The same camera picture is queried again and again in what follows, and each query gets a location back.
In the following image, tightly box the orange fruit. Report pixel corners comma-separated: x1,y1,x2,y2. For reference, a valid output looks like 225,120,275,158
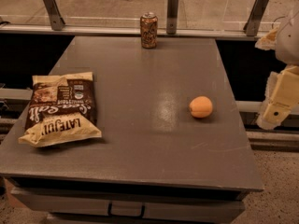
189,96,213,119

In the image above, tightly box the left metal railing bracket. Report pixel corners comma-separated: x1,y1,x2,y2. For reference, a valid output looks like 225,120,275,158
43,0,65,31

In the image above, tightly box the orange soda can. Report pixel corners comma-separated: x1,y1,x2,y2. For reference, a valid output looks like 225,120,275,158
140,12,158,49

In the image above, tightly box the grey drawer with handle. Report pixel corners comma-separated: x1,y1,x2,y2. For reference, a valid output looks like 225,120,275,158
11,188,245,224

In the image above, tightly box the metal railing bracket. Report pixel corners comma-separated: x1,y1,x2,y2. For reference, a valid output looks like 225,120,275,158
43,0,65,31
166,0,178,35
243,0,269,36

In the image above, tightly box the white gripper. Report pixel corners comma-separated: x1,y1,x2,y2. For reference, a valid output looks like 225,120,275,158
255,1,299,130

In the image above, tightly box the middle metal railing bracket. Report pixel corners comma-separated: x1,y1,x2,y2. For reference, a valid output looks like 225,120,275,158
166,0,178,35

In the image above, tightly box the right metal railing bracket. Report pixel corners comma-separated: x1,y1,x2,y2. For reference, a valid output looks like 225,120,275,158
243,0,269,36

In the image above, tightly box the brown chip bag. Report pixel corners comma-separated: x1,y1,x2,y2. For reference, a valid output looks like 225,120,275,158
19,72,102,147

